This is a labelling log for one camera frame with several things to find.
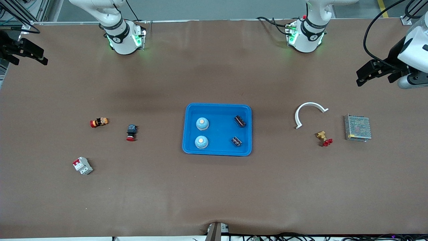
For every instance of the aluminium frame post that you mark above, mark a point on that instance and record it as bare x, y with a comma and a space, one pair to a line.
406, 20
28, 24

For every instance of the red pushbutton black body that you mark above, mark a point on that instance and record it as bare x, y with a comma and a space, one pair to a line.
131, 132

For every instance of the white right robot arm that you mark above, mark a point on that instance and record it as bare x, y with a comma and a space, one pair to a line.
122, 40

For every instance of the white red circuit breaker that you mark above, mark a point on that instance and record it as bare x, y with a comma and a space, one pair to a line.
82, 165

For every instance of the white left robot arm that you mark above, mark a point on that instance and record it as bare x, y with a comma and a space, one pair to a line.
307, 38

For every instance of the light blue call bell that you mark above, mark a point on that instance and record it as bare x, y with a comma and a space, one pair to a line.
201, 142
202, 123

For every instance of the white curved plastic piece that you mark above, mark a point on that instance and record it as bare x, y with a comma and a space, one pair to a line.
311, 104

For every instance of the grey metal clamp bracket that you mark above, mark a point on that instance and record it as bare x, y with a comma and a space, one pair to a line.
214, 231

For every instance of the black relay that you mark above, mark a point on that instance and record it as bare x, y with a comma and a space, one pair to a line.
237, 141

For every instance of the blue plastic tray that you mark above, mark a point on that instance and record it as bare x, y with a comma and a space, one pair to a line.
219, 134

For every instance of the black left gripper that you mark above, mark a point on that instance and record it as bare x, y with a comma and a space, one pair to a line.
393, 57

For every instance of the brown table mat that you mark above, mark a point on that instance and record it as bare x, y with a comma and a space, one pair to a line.
214, 190

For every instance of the orange red emergency button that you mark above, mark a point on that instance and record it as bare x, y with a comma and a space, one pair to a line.
99, 122

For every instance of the black capacitor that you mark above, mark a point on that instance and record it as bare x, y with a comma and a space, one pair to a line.
239, 121

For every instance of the metal mesh power supply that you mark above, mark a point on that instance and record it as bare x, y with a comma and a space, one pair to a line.
357, 128

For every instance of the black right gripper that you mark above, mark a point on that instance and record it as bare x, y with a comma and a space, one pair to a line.
7, 46

